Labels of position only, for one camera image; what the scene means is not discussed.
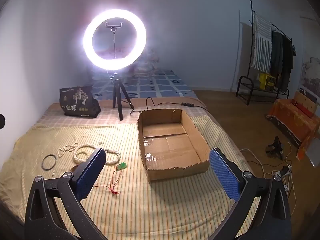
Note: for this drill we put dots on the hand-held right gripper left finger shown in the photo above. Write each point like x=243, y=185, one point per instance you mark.
x=91, y=177

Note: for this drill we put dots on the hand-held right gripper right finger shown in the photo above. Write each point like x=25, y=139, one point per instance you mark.
x=225, y=177

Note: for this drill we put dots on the small black floor tripod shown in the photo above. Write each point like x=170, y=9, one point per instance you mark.
x=275, y=146

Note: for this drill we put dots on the white power strip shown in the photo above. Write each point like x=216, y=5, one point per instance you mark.
x=283, y=171

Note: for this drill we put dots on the beige checkered sheet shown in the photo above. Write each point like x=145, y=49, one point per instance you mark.
x=107, y=118

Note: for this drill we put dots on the yellow striped blanket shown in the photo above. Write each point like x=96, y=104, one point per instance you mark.
x=155, y=205

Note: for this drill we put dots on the black printed snack bag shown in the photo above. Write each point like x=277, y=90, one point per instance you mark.
x=77, y=105

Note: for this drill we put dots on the orange cloth covered furniture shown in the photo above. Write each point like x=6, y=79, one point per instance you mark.
x=292, y=122

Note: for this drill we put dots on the grey plastic sheet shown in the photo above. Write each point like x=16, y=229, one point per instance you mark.
x=314, y=152

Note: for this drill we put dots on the black clothes rack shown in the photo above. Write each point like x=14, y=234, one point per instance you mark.
x=246, y=77

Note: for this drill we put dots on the yellow box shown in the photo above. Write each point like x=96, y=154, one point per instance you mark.
x=267, y=81

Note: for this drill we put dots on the flat orange cardboard box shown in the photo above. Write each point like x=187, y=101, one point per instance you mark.
x=305, y=105

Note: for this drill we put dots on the blue patterned blanket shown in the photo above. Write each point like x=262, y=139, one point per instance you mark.
x=160, y=85

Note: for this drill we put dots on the patterned pillow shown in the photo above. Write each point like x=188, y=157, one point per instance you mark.
x=147, y=62

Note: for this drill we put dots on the black garment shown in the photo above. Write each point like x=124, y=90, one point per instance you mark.
x=287, y=65

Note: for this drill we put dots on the white striped towel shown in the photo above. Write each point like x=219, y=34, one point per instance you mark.
x=261, y=47

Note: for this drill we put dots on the dark green garment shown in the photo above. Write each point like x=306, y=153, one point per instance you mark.
x=276, y=52

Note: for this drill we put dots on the wall poster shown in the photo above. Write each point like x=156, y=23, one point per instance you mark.
x=311, y=75

